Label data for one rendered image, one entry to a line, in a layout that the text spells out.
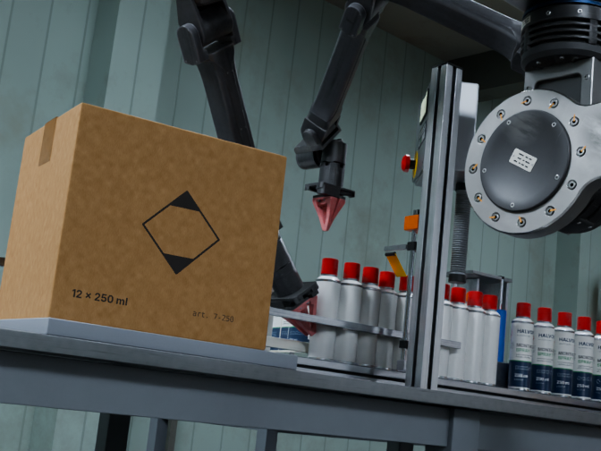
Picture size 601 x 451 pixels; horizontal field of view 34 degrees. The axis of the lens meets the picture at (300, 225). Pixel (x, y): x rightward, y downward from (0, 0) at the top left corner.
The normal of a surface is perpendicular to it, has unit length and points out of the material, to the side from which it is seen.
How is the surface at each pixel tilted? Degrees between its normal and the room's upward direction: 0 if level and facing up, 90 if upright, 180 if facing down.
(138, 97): 90
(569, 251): 90
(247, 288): 90
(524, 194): 90
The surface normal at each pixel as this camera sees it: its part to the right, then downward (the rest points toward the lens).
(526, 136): -0.72, -0.21
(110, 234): 0.53, -0.11
